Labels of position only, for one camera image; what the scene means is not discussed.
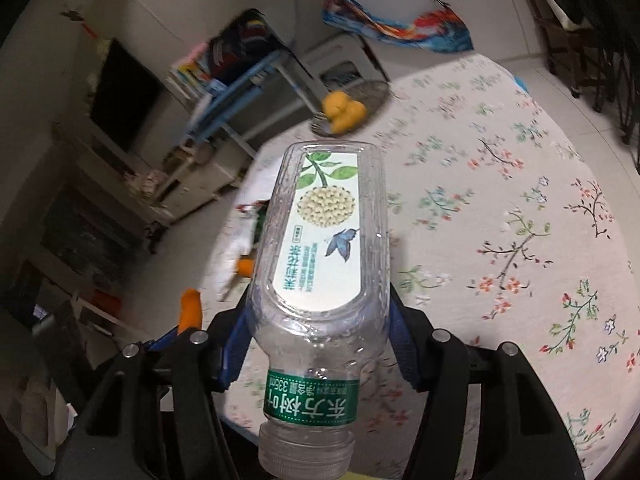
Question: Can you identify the white television stand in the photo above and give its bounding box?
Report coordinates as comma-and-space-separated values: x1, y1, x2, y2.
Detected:
65, 135, 241, 226

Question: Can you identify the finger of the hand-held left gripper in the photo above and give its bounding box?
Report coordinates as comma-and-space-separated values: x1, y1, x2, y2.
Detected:
145, 327, 181, 353

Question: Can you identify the row of books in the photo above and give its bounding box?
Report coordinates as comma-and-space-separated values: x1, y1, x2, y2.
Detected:
167, 45, 216, 98

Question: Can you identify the clear plastic bottle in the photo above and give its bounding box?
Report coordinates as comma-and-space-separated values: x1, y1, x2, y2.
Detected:
247, 141, 392, 478

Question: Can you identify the woven oval basket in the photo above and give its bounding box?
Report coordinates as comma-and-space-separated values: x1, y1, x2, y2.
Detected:
310, 80, 391, 137

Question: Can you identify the black television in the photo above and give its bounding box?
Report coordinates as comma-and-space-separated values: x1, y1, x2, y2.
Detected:
90, 39, 163, 153

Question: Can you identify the yellow mango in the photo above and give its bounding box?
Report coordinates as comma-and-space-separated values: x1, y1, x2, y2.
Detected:
322, 91, 351, 116
332, 101, 368, 133

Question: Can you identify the red and white snack wrapper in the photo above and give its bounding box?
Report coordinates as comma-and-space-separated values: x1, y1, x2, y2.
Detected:
220, 199, 271, 303

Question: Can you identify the colourful painted cloth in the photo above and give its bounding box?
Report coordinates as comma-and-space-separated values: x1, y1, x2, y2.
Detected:
322, 0, 473, 53

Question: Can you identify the white plastic stool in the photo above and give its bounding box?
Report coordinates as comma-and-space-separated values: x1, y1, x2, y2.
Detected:
300, 42, 386, 91

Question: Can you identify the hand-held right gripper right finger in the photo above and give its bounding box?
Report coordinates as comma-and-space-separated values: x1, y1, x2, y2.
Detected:
387, 282, 586, 480

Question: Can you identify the blue study desk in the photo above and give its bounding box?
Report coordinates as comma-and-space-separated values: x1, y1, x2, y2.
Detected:
180, 50, 321, 161

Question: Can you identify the dark backpack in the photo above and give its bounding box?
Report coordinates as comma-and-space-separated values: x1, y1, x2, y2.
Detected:
207, 10, 281, 83

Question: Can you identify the black folding chair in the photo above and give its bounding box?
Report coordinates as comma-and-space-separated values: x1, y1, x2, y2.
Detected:
575, 0, 640, 146

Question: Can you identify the wooden chair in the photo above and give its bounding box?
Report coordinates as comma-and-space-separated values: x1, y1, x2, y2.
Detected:
510, 0, 616, 101

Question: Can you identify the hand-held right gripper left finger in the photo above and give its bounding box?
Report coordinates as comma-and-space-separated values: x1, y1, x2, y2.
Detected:
52, 285, 261, 480

